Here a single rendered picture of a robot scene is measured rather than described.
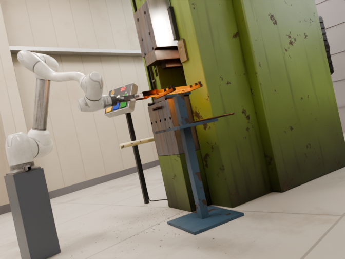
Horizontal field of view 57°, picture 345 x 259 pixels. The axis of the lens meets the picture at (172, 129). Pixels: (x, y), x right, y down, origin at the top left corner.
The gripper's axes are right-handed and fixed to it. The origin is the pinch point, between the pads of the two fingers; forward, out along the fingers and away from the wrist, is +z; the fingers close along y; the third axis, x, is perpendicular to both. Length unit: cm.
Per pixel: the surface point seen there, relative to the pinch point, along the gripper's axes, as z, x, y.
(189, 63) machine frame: 51, 21, -5
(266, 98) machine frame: 100, -19, 19
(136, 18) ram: 36, 76, -49
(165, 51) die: 47, 39, -30
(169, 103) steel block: 32.1, -6.8, -15.0
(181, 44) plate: 49, 37, -7
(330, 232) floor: 47, -95, 95
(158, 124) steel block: 30, -21, -38
